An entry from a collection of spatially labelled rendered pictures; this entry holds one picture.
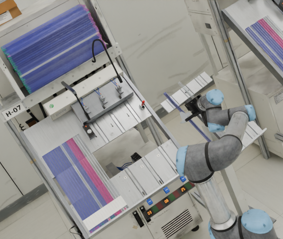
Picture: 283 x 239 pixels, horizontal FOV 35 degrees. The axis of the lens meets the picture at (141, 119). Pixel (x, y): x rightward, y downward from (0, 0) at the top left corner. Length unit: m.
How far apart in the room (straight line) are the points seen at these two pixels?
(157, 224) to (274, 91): 1.16
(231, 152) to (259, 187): 1.60
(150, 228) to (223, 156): 1.33
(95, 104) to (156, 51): 1.95
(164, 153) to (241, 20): 1.01
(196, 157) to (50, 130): 1.11
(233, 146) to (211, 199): 0.26
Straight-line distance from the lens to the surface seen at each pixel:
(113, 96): 2.55
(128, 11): 4.23
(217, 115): 2.07
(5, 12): 2.76
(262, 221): 1.95
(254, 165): 3.49
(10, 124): 2.58
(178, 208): 2.95
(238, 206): 2.89
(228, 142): 1.72
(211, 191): 1.83
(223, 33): 2.98
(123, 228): 2.83
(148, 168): 2.45
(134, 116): 2.56
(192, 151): 1.72
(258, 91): 3.11
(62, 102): 2.54
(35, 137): 2.58
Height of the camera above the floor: 2.13
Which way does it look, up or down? 27 degrees down
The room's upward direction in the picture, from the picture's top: 26 degrees counter-clockwise
